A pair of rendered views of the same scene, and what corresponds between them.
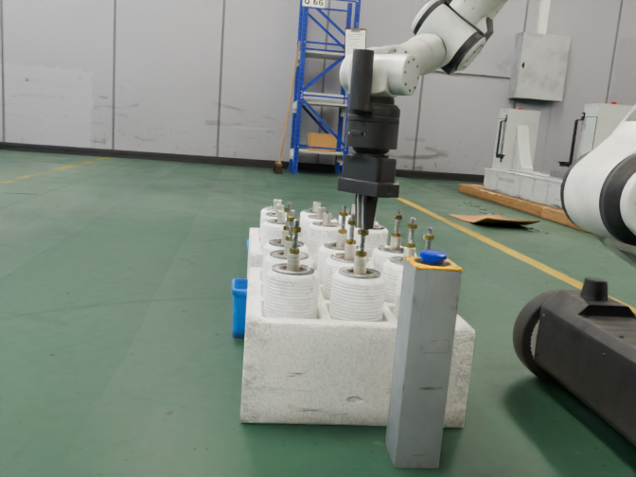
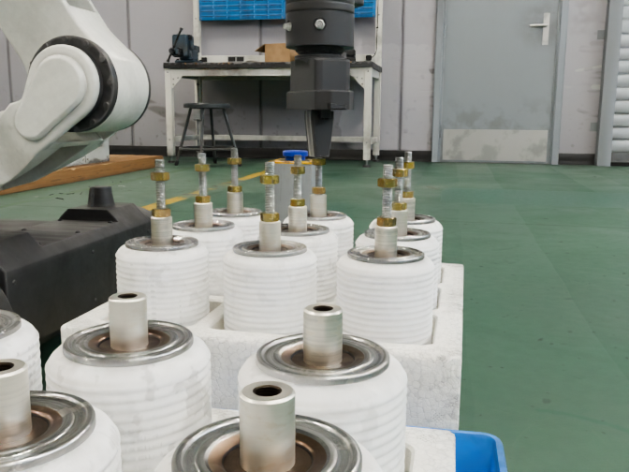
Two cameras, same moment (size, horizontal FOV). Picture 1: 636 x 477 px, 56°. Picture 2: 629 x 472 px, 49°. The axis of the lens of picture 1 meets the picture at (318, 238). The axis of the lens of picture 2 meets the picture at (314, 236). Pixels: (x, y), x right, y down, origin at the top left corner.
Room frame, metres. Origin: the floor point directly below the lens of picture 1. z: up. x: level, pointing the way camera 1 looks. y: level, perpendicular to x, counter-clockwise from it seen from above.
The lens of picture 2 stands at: (1.91, 0.21, 0.39)
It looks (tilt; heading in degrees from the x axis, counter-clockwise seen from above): 10 degrees down; 199
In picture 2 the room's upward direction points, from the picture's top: straight up
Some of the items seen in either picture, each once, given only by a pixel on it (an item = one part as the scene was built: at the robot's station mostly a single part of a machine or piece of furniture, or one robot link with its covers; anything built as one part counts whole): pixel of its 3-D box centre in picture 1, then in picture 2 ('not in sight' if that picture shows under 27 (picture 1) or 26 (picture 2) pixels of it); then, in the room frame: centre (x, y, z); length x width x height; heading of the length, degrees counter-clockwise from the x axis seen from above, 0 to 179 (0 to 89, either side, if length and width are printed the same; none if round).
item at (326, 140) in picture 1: (322, 142); not in sight; (7.02, 0.04, 0.36); 0.31 x 0.25 x 0.20; 97
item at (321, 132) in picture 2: (360, 209); (323, 133); (1.05, -0.07, 0.36); 0.03 x 0.02 x 0.06; 134
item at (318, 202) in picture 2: (360, 266); (318, 206); (1.04, -0.08, 0.26); 0.02 x 0.02 x 0.03
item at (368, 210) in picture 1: (370, 212); (314, 132); (1.03, -0.09, 0.36); 0.03 x 0.02 x 0.06; 134
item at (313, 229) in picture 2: (349, 258); (297, 230); (1.16, -0.06, 0.25); 0.08 x 0.08 x 0.01
